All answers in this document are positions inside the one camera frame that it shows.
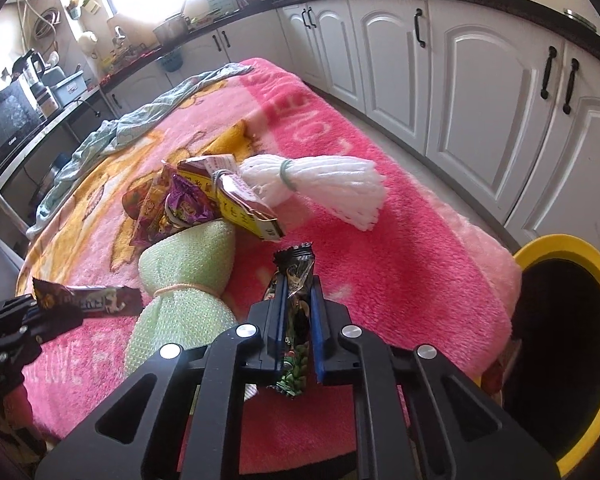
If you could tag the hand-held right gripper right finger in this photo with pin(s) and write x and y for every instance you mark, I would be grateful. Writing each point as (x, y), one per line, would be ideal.
(318, 330)

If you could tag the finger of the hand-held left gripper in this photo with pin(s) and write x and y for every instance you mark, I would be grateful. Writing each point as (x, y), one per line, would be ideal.
(55, 324)
(5, 307)

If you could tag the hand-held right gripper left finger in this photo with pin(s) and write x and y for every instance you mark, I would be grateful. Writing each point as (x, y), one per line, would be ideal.
(279, 320)

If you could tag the green pea snack packet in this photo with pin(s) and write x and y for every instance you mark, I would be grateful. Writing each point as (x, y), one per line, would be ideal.
(295, 360)

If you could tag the brown chocolate bar wrapper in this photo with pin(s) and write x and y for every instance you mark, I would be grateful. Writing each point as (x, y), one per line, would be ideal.
(100, 302)

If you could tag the white foam net bundle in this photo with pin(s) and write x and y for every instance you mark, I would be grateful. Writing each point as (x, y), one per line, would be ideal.
(330, 185)

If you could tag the yellow rimmed bin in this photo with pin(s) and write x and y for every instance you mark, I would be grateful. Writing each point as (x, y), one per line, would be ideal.
(555, 247)

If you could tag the pink printed blanket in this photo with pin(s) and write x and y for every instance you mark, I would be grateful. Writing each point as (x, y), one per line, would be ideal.
(405, 270)

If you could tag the green mesh cloth bundle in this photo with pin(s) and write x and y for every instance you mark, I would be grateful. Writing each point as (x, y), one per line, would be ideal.
(190, 260)

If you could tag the printed cardboard box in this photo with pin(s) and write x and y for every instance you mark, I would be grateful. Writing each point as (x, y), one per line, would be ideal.
(240, 210)

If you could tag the orange brown snack wrapper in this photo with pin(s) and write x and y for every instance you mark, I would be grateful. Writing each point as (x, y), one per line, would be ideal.
(147, 210)

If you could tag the purple snack wrapper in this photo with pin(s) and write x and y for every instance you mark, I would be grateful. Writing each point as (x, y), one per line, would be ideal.
(185, 200)

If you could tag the black microwave oven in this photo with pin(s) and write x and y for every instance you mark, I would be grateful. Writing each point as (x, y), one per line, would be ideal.
(5, 120)

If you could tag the light blue cloth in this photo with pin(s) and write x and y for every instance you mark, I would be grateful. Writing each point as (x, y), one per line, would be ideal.
(130, 125)

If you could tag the grey blue storage box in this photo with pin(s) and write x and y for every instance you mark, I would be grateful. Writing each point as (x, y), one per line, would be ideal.
(69, 87)

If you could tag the blue hanging basket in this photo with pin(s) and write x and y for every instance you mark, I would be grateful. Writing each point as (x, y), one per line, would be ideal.
(171, 62)

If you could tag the white lower cabinets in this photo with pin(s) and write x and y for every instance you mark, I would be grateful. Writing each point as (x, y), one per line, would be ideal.
(480, 85)

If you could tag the steel stockpot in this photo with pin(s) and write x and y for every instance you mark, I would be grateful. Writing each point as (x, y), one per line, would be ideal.
(171, 30)

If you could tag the steel bowl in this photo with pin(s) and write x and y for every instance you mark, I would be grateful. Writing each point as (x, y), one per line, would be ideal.
(580, 19)

